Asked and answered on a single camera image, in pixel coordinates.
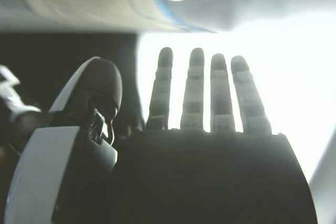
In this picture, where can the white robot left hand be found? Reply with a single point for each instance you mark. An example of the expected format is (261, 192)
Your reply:
(210, 171)

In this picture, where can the illustrated book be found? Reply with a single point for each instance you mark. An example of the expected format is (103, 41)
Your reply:
(65, 1)

